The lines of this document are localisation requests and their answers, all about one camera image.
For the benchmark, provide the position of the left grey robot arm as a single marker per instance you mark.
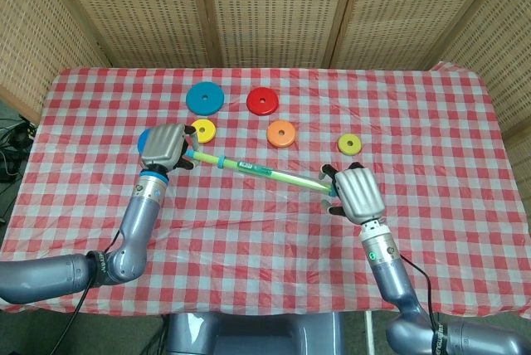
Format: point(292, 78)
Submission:
point(132, 239)

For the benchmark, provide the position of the green plastic rod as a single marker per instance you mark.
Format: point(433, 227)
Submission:
point(257, 172)

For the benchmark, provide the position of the lime green stacking disc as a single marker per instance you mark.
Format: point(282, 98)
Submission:
point(344, 149)

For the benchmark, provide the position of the yellow stacking disc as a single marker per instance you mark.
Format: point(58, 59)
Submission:
point(207, 134)

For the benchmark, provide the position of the grey robot torso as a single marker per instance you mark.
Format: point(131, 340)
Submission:
point(249, 334)

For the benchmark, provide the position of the white table leg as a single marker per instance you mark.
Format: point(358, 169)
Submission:
point(368, 334)

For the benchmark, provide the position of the red stacking disc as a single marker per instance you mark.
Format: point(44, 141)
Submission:
point(255, 108)

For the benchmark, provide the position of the teal stacking disc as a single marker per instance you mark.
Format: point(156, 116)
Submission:
point(197, 106)

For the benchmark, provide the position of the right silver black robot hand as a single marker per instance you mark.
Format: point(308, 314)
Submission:
point(359, 195)

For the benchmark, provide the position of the red white checkered tablecloth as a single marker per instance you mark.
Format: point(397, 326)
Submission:
point(249, 247)

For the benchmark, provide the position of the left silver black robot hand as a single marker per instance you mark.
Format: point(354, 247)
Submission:
point(164, 145)

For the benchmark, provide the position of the woven folding screen panel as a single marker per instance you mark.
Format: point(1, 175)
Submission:
point(498, 40)
point(415, 11)
point(33, 40)
point(137, 11)
point(274, 11)

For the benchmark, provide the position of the orange stacking disc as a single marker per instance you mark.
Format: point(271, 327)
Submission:
point(276, 141)

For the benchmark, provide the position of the blue stacking disc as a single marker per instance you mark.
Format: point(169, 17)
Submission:
point(142, 143)

